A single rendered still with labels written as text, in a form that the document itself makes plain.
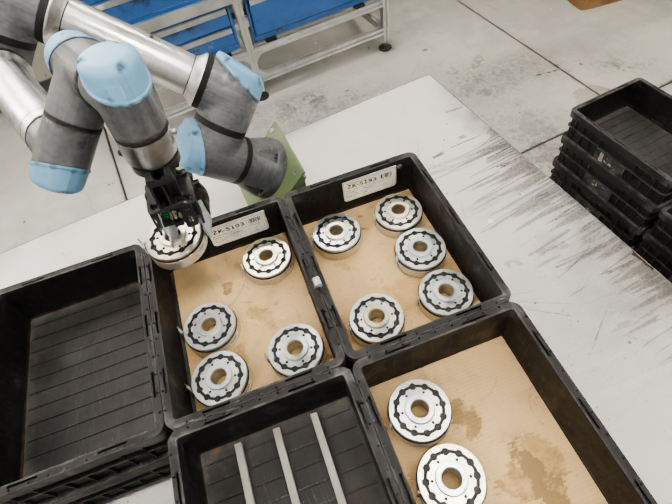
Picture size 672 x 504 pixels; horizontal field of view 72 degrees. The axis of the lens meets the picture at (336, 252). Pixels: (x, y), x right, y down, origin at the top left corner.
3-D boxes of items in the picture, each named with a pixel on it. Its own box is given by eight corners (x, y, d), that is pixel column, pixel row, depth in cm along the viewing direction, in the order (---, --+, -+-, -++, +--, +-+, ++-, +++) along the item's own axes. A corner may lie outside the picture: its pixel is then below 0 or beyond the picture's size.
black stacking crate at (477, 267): (293, 229, 107) (283, 196, 98) (411, 188, 110) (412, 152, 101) (354, 386, 84) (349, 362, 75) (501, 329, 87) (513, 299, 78)
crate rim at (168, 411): (146, 248, 96) (141, 241, 94) (284, 201, 99) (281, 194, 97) (171, 436, 73) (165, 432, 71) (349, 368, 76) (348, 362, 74)
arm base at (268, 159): (245, 183, 125) (212, 174, 118) (267, 130, 120) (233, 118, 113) (270, 208, 115) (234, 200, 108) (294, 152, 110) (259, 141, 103)
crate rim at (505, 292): (284, 201, 99) (282, 193, 97) (412, 157, 103) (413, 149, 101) (349, 367, 76) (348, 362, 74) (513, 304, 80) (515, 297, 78)
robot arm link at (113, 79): (115, 28, 58) (151, 51, 54) (148, 102, 67) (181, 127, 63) (56, 54, 55) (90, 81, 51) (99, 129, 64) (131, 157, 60)
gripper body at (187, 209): (160, 239, 73) (129, 184, 63) (154, 202, 78) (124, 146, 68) (208, 225, 74) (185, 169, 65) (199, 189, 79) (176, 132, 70)
